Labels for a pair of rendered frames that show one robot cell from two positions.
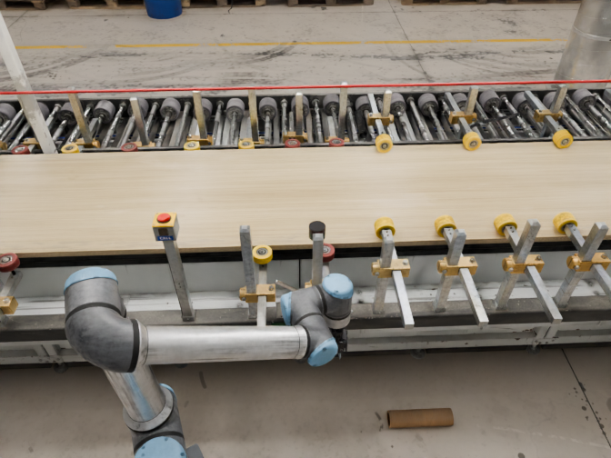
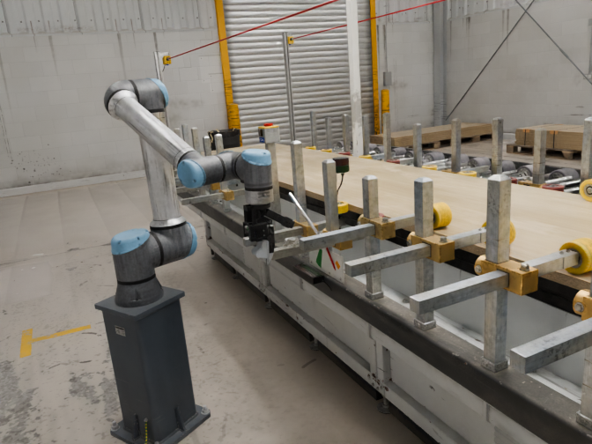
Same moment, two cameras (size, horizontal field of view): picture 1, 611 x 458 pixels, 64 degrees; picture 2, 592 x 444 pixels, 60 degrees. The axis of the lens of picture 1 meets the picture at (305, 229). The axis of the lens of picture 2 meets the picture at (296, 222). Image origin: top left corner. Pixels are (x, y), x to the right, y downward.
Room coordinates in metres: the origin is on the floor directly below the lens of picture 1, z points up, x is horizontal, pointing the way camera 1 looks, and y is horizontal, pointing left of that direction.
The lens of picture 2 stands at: (0.44, -1.62, 1.39)
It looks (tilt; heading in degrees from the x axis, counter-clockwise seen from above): 15 degrees down; 68
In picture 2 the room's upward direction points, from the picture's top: 5 degrees counter-clockwise
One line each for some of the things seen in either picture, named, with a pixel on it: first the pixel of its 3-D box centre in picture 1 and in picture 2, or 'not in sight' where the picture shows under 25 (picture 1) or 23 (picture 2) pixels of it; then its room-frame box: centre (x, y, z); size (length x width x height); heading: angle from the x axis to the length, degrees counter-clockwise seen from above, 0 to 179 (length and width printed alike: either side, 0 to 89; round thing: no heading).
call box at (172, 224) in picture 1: (165, 227); (269, 135); (1.21, 0.47, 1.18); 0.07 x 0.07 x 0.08; 2
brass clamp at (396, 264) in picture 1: (390, 268); (375, 225); (1.24, -0.32, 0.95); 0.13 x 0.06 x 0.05; 92
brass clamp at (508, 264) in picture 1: (522, 263); (505, 273); (1.26, -0.82, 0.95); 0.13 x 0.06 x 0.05; 92
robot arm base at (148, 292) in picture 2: not in sight; (137, 285); (0.57, 0.41, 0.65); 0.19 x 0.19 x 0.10
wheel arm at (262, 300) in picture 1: (262, 303); (296, 232); (1.17, 0.16, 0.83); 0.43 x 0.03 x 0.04; 2
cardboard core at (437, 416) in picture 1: (419, 417); not in sight; (1.11, -0.55, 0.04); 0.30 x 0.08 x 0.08; 92
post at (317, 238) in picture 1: (316, 281); (332, 225); (1.23, -0.04, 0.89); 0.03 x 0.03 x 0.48; 2
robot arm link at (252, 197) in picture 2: (336, 313); (259, 196); (0.95, -0.10, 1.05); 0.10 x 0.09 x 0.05; 92
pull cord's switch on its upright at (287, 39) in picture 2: not in sight; (292, 99); (2.23, 2.56, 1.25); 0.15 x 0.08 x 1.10; 92
